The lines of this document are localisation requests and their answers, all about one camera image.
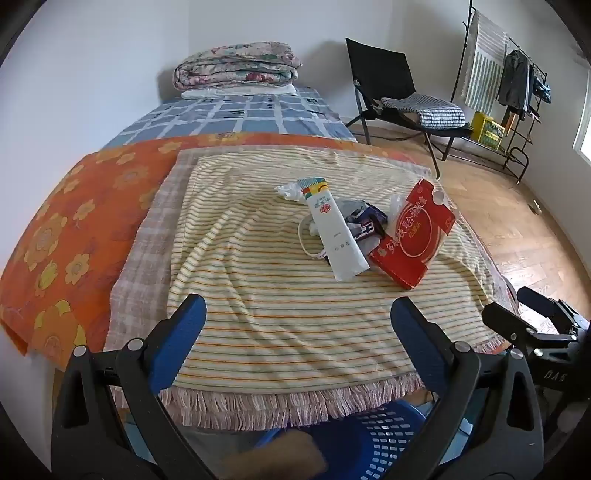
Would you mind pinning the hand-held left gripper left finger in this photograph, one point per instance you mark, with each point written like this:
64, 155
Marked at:
178, 341

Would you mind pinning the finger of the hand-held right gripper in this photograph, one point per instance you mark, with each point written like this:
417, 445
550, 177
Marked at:
540, 300
508, 323

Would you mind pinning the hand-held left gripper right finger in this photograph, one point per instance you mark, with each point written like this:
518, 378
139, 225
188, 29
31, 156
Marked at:
415, 341

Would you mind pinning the red tissue box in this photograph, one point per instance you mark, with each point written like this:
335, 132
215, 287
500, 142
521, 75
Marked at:
415, 235

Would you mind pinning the blue plastic basket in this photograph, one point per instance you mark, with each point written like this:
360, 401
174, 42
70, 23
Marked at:
369, 443

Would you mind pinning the blue snack wrapper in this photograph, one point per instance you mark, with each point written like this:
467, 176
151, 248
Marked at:
367, 221

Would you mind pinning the clear plastic wrap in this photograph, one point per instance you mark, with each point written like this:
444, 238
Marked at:
395, 212

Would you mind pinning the white toothpaste tube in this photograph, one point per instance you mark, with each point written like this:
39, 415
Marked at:
337, 230

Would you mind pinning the white tissue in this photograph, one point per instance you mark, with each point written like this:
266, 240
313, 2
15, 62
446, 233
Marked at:
291, 191

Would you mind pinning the striped fringed towel blanket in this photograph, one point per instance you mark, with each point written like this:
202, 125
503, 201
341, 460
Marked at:
277, 300

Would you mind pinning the striped fringed towel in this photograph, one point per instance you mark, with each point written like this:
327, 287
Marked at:
152, 230

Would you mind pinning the black metal clothes rack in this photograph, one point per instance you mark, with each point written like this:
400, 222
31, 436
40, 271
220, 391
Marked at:
517, 157

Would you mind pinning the person's leg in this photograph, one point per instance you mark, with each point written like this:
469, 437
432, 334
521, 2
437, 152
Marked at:
277, 457

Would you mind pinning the orange floral blanket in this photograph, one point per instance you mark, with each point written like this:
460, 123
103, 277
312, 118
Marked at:
92, 198

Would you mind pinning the yellow plastic crate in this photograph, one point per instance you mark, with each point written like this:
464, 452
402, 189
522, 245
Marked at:
489, 131

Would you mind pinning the blue hanging garment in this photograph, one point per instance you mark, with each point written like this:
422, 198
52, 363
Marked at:
542, 87

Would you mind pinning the checkered cloth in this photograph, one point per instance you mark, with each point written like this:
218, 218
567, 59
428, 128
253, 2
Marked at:
434, 113

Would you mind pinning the dark hanging jacket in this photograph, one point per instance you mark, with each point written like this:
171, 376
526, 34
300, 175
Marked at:
512, 83

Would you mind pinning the blue plaid bedsheet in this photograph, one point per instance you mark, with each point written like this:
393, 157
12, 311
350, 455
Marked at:
231, 120

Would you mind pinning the green striped hanging towel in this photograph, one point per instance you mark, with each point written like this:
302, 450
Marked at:
482, 69

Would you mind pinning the black folding chair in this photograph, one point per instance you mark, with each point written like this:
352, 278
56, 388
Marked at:
383, 69

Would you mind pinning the folded floral quilt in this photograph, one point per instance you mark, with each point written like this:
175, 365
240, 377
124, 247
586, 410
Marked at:
235, 64

